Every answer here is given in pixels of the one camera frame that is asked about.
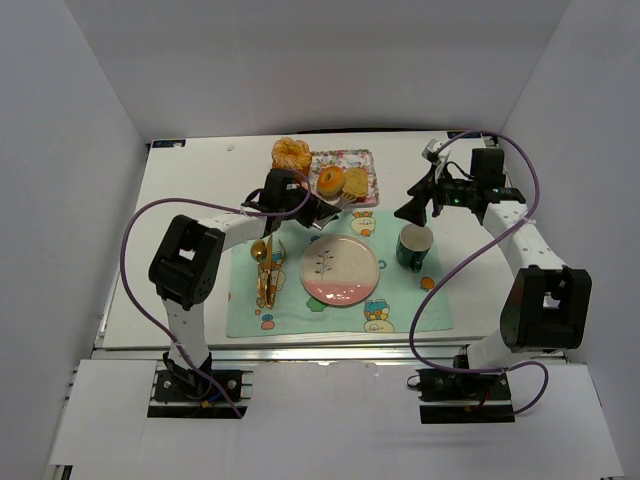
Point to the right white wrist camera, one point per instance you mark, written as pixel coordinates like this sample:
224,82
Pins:
436,154

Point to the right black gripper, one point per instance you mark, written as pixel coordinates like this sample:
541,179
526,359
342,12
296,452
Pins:
430,195

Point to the orange bundt cake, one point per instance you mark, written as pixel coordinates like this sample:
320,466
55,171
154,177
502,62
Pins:
290,154

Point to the glazed ring donut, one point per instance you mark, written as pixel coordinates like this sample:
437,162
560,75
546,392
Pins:
330,181

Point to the silver metal tongs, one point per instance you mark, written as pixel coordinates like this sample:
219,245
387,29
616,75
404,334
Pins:
329,212

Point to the green cartoon placemat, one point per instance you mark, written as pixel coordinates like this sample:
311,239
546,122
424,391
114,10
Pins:
389,309

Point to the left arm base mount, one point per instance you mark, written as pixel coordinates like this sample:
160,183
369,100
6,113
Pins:
173,399

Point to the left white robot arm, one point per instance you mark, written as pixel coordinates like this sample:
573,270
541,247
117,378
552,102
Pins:
186,264

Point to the brown bread slice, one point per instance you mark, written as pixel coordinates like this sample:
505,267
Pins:
356,182

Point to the dark green mug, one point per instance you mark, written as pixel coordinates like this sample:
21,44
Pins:
413,245

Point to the pink white ceramic plate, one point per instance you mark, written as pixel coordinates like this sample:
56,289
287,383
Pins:
339,270

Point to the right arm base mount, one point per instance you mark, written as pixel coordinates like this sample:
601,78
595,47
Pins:
452,398

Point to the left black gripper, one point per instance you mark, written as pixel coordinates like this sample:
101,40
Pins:
308,213

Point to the floral rectangular tray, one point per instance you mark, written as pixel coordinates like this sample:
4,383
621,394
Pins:
345,159

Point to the gold knife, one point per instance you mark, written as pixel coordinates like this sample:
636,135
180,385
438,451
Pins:
268,270

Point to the gold spoon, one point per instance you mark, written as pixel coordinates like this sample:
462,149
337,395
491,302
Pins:
258,253

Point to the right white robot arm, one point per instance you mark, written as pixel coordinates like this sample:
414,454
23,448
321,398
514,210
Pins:
546,308

